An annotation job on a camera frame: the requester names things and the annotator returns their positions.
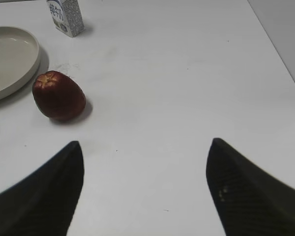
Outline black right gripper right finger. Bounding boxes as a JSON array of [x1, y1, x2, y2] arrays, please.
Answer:
[[206, 138, 295, 236]]

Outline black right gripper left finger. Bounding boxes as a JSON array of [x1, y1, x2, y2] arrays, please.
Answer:
[[0, 141, 85, 236]]

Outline beige round plate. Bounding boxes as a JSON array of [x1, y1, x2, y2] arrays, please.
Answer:
[[0, 26, 41, 100]]

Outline red apple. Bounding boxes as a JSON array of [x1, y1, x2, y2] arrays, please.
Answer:
[[32, 70, 87, 122]]

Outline white milk carton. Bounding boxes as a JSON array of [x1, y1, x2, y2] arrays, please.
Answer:
[[46, 0, 85, 38]]

